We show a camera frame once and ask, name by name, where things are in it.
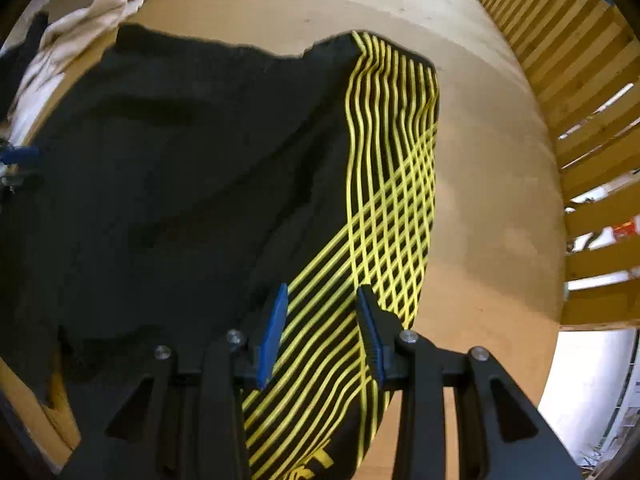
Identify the wooden slat fence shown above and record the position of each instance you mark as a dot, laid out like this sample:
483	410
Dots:
581	59

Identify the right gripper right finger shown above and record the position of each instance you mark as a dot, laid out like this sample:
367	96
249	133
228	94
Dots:
501	435

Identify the white knit sweater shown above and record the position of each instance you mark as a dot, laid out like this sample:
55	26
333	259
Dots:
32	70

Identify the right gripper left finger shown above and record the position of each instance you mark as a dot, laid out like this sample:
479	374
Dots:
145	417

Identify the black yellow-striped shorts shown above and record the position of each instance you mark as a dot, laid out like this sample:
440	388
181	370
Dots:
179	182

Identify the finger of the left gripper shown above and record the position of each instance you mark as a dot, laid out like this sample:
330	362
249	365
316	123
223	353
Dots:
17	155

